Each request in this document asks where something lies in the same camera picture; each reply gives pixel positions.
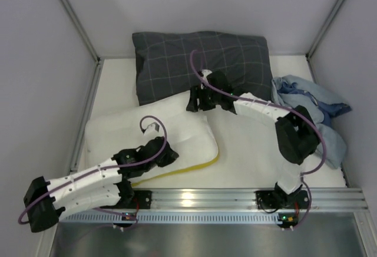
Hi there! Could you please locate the white pillow yellow edge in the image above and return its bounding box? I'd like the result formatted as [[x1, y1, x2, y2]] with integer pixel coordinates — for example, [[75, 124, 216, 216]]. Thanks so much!
[[78, 91, 219, 186]]

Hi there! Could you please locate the blue whale-print pillowcase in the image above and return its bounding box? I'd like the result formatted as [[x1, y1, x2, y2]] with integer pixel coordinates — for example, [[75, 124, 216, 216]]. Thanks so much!
[[271, 75, 352, 169]]

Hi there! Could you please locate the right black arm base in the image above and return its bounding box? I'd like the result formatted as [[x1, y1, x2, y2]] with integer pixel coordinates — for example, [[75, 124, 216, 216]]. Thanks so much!
[[255, 190, 279, 214]]

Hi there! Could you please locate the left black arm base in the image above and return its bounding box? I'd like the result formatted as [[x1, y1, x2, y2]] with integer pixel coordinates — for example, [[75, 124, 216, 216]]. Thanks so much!
[[132, 190, 153, 210]]

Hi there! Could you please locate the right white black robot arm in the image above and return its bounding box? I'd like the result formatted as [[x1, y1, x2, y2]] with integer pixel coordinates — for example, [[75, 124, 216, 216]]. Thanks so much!
[[186, 70, 320, 209]]

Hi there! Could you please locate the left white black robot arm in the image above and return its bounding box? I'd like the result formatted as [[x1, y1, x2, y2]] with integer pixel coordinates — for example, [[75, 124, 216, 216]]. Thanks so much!
[[19, 137, 179, 233]]

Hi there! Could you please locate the dark grey plaid pillow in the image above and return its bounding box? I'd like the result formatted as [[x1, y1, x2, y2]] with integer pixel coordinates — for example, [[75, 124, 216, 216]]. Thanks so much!
[[132, 31, 273, 106]]

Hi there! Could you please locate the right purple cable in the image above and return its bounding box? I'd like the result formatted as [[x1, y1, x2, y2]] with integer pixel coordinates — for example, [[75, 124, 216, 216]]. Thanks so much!
[[190, 49, 326, 177]]

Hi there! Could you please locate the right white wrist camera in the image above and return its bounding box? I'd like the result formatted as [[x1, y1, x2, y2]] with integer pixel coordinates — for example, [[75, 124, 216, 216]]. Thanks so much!
[[198, 69, 212, 82]]

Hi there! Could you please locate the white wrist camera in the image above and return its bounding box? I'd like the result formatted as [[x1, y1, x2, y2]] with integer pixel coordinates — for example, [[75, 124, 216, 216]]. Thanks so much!
[[198, 69, 212, 82], [143, 122, 160, 138]]

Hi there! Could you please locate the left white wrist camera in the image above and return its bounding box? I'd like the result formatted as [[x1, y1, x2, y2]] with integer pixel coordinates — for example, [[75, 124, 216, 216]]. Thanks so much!
[[143, 122, 160, 138]]

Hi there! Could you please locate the aluminium mounting rail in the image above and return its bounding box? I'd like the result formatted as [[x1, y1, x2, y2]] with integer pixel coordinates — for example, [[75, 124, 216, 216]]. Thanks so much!
[[150, 188, 368, 212]]

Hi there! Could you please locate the slotted grey cable duct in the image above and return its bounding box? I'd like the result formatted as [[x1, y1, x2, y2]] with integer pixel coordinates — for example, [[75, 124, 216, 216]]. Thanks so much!
[[62, 210, 297, 225]]

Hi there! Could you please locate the left aluminium frame post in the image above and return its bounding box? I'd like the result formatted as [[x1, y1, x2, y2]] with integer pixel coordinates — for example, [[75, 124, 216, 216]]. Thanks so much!
[[44, 0, 102, 63]]

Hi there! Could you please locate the aluminium frame post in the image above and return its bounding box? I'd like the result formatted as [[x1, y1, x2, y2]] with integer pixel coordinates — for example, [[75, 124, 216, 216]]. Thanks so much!
[[44, 0, 102, 63], [305, 0, 362, 60]]

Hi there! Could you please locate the right aluminium frame post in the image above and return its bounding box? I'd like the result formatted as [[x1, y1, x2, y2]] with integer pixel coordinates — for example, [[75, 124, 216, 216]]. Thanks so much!
[[305, 0, 362, 60]]

